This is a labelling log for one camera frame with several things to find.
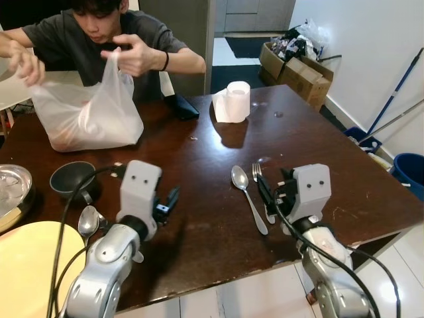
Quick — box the grey cabinet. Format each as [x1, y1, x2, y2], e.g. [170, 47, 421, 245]
[224, 0, 295, 34]

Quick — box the blue mop handle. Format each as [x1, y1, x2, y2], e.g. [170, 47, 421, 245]
[368, 48, 424, 136]

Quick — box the white plastic bag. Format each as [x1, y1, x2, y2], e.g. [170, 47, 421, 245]
[30, 48, 144, 153]

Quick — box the black pouch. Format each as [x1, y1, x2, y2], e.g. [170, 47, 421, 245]
[164, 94, 200, 121]

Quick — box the person's right hand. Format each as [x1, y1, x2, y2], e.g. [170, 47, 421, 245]
[5, 43, 46, 87]

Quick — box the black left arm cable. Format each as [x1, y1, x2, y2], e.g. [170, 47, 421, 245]
[46, 164, 127, 318]

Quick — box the white rubbish bag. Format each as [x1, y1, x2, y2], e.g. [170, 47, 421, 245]
[291, 19, 330, 57]

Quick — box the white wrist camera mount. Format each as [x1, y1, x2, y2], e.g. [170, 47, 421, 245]
[118, 160, 163, 240]
[290, 164, 332, 223]

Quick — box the short steel spoon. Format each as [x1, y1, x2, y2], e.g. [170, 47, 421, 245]
[78, 205, 107, 239]

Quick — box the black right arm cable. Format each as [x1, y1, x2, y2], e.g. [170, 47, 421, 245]
[348, 246, 401, 318]
[272, 202, 382, 318]

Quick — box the long steel spoon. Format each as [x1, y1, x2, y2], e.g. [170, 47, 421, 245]
[231, 165, 269, 236]

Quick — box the person's left hand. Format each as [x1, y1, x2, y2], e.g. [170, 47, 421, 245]
[101, 33, 163, 77]

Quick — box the small black bowl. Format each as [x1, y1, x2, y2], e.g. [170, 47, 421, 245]
[50, 161, 102, 199]

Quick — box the steel plate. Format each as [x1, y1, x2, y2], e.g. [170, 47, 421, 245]
[0, 164, 34, 234]

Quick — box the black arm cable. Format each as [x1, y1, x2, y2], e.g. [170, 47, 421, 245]
[348, 246, 401, 318]
[46, 164, 127, 318]
[272, 202, 382, 318]

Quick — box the blue bucket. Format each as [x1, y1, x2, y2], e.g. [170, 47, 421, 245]
[391, 154, 424, 201]

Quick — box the dark table leg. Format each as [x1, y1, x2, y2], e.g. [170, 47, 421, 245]
[348, 229, 401, 266]

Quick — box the brown cardboard box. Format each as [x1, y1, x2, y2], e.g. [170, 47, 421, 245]
[286, 56, 334, 111]
[260, 41, 299, 83]

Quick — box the grey pole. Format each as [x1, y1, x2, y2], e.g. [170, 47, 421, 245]
[381, 99, 424, 136]

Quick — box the steel fork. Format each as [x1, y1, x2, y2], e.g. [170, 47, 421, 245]
[252, 163, 276, 225]

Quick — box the white toilet paper roll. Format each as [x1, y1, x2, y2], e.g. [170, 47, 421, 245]
[212, 81, 252, 124]

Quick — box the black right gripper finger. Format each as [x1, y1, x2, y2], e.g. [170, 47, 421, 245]
[256, 174, 278, 214]

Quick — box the yellow plate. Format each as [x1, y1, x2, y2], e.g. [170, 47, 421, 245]
[0, 221, 87, 318]

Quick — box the dark floor mat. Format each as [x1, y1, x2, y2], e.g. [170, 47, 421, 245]
[225, 36, 272, 59]
[211, 65, 266, 95]

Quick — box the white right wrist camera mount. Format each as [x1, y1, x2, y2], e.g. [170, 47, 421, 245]
[290, 164, 332, 223]

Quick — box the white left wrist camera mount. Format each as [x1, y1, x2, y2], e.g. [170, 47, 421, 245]
[118, 160, 163, 240]

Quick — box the grey door panel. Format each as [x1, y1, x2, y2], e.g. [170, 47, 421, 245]
[139, 0, 216, 97]

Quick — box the person in grey t-shirt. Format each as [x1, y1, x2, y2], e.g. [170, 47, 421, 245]
[20, 0, 189, 103]

